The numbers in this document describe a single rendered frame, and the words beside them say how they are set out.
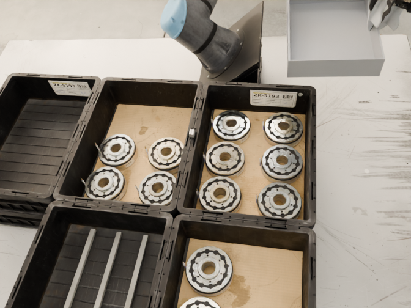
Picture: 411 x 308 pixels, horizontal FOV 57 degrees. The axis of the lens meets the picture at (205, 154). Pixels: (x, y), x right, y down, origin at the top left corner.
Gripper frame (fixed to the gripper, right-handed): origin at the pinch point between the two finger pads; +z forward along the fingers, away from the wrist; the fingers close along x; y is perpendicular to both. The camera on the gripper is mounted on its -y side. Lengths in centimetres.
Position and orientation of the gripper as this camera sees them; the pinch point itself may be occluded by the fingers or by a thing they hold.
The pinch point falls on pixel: (373, 24)
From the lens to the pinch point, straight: 101.2
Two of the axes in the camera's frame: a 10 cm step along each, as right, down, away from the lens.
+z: -1.8, 5.4, 8.3
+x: 9.8, 1.3, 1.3
